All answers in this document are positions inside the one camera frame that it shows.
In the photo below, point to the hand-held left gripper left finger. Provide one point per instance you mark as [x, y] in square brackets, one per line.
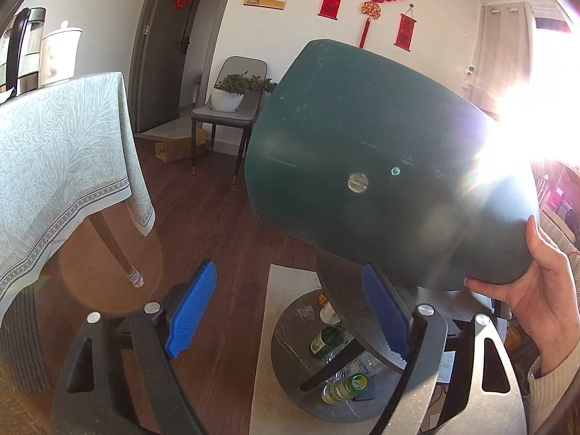
[190, 312]

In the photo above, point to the grey dining chair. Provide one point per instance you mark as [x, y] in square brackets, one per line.
[244, 65]

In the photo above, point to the dark wooden dining table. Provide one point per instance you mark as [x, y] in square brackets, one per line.
[111, 244]

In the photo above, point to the flat cardboard box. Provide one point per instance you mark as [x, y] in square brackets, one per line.
[174, 150]

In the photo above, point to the dark green trash bin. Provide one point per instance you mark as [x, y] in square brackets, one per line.
[362, 122]

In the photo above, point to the clear plastic wrapper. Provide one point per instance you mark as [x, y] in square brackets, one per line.
[306, 312]

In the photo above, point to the striped table leg sock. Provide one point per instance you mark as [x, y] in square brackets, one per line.
[136, 278]

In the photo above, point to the clear plastic bottle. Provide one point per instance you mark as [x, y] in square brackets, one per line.
[358, 365]

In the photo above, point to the white cup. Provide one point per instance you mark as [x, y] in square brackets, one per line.
[327, 313]

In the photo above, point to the grey round coffee table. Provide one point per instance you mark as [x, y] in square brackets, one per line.
[344, 294]

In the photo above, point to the white ceramic jar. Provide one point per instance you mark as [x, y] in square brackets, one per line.
[61, 54]

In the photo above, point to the person's right hand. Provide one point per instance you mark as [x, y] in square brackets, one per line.
[548, 290]

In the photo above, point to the person's right forearm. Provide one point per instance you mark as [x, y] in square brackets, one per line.
[557, 394]

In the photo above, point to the green-lid jar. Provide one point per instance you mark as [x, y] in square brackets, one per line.
[326, 342]

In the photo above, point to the black flat item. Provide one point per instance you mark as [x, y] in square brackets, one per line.
[365, 395]

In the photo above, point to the grey striped floor mat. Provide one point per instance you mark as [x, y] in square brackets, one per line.
[22, 349]

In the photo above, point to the potted plant white pot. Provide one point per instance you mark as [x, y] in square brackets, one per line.
[226, 99]

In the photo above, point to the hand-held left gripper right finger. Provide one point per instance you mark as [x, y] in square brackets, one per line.
[387, 315]

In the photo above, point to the beige curtain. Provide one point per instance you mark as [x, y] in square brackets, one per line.
[503, 54]

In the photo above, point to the pale green patterned tablecloth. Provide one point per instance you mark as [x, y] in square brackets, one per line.
[54, 167]

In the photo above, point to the grey door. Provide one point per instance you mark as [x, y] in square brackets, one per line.
[163, 63]

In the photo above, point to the beige rug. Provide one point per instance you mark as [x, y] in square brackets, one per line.
[267, 371]

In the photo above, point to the white security camera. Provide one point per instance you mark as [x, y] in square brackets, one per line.
[469, 72]

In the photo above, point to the green lid clear bottle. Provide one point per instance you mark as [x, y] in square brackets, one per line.
[344, 387]

